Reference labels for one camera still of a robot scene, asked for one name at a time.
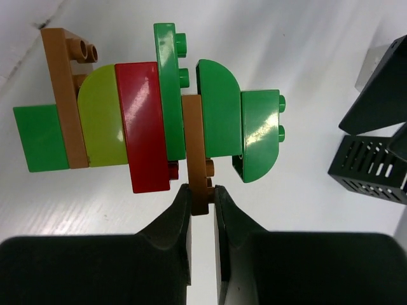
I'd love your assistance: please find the green red brown lego stack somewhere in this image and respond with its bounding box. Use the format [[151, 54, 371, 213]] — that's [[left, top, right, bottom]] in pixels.
[[13, 23, 286, 215]]

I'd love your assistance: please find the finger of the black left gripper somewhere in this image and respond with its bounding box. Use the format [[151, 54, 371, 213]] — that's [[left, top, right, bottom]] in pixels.
[[387, 123, 407, 162], [338, 36, 406, 135]]

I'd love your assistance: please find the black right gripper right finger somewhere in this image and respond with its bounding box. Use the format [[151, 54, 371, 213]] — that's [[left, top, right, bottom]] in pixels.
[[214, 186, 406, 304]]

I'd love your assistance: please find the black slotted bin left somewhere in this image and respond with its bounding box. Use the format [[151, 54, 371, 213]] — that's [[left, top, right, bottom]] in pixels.
[[328, 135, 406, 205]]

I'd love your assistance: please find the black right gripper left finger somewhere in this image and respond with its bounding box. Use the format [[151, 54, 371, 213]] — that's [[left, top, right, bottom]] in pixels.
[[1, 185, 191, 304]]

